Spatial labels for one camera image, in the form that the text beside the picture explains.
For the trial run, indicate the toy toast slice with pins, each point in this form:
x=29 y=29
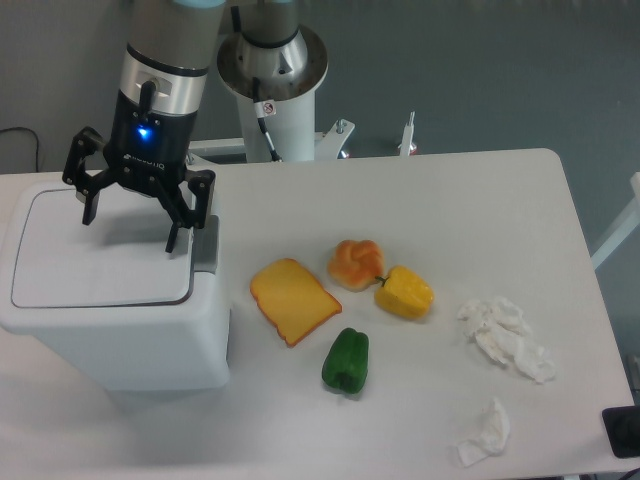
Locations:
x=292 y=299

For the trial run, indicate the white frame at right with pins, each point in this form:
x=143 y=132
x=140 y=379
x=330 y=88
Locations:
x=623 y=225

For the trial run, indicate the large crumpled white tissue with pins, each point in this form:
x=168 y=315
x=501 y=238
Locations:
x=497 y=326

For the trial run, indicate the black device at edge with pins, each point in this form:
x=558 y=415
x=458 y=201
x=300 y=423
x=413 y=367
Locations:
x=622 y=428

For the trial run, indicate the toy knotted bread roll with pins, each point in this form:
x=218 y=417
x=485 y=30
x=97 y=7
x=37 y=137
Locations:
x=356 y=265

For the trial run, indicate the yellow toy bell pepper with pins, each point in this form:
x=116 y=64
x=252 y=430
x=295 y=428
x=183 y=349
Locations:
x=404 y=293

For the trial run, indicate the white bracket with bolt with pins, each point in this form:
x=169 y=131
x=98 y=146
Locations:
x=331 y=144

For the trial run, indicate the white trash can body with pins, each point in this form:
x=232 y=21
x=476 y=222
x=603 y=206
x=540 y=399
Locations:
x=180 y=345

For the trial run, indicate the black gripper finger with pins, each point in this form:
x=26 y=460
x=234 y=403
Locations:
x=187 y=199
x=88 y=187

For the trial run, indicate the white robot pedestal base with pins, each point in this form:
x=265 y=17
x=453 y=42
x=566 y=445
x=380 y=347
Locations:
x=290 y=124

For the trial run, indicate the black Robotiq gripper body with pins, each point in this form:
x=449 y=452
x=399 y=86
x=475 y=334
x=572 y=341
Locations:
x=147 y=150

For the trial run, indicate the small crumpled white tissue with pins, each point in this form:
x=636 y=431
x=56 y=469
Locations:
x=492 y=438

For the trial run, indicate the white clamp post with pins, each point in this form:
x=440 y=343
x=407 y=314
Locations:
x=407 y=146

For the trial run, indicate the green toy bell pepper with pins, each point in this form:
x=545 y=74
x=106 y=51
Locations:
x=346 y=366

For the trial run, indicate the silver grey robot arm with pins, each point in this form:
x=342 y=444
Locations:
x=264 y=55

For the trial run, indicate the white trash can lid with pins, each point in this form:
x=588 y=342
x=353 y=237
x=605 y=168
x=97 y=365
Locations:
x=56 y=261

